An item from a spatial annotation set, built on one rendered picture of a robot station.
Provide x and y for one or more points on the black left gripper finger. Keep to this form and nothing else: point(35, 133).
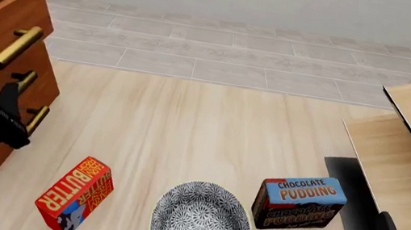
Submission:
point(9, 101)

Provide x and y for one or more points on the pale wooden slat tray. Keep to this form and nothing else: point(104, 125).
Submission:
point(407, 157)

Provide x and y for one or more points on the chocolate pudding box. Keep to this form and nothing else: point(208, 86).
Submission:
point(298, 203)

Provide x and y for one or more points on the red butter box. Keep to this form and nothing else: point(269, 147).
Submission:
point(73, 196)

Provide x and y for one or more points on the black and white patterned bowl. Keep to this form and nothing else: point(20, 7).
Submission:
point(201, 224)

